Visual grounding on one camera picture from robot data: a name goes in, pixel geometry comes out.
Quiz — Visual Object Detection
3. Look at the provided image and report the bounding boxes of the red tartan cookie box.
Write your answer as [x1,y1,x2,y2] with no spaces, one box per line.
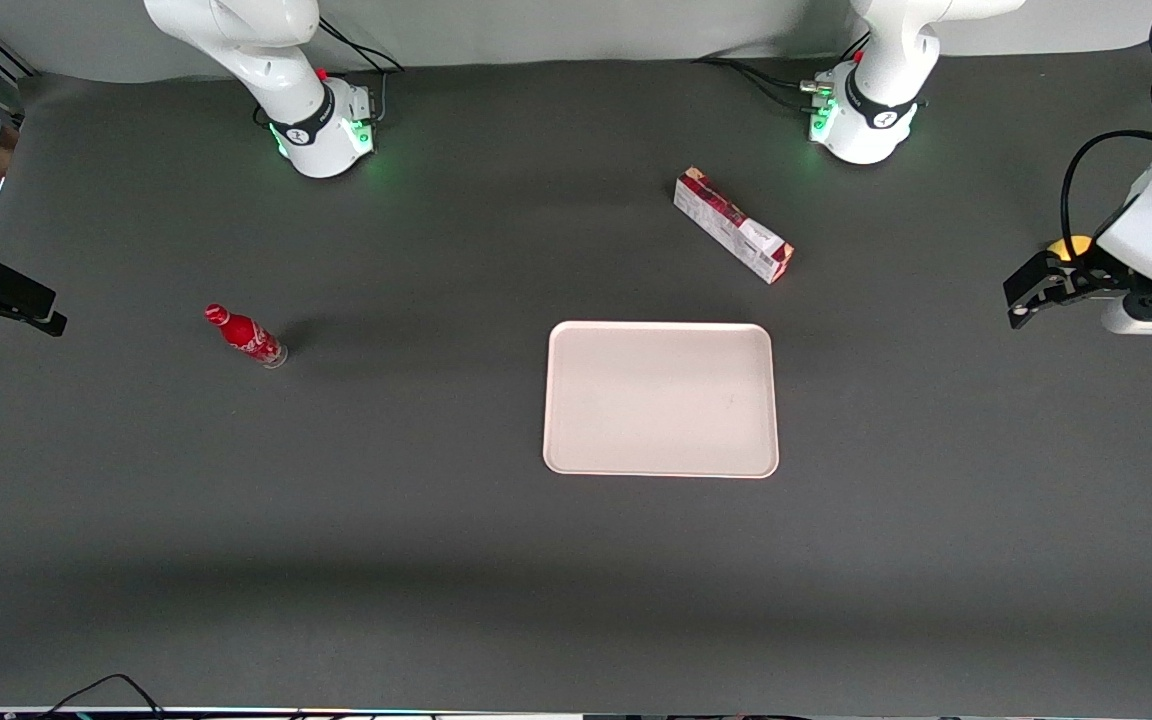
[673,166,796,286]

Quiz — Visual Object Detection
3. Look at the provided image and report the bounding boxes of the white rectangular tray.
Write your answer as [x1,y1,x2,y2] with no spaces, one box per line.
[542,320,780,480]

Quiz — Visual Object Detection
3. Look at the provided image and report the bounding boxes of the red soda bottle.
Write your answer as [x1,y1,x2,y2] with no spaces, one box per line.
[203,303,290,370]

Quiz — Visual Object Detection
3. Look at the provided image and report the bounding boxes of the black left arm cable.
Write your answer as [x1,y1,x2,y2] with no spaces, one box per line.
[1060,130,1152,247]

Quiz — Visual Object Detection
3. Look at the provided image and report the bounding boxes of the black left base cables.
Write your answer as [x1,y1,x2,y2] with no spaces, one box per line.
[691,30,872,113]

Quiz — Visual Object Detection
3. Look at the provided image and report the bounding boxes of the black base cables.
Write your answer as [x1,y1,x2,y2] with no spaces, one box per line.
[253,14,407,129]
[691,30,872,113]

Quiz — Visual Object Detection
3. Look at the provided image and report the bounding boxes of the black cable at table edge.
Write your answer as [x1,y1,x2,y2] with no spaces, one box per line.
[36,673,169,720]

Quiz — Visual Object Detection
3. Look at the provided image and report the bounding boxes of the black right base cables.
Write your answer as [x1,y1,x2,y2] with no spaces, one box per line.
[253,14,407,129]

